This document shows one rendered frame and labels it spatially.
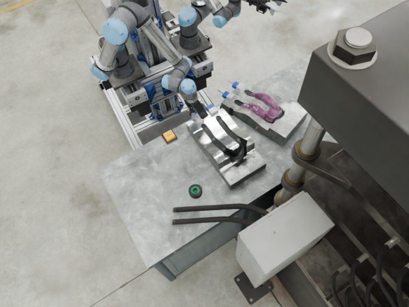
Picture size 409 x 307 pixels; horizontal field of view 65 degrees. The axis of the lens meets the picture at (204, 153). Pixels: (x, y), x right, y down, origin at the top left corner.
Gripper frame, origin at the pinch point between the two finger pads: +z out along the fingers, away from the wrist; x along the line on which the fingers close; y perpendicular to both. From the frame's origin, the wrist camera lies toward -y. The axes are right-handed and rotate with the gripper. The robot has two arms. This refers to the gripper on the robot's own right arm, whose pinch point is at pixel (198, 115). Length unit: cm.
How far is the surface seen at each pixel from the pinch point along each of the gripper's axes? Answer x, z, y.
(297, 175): -11, -53, -70
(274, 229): 11, -67, -82
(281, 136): -35, 4, -40
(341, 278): -11, 1, -120
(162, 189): 43, 5, -26
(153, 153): 36.2, 9.4, -1.5
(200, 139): 6.9, 3.2, -13.1
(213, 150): 4.5, -1.4, -25.3
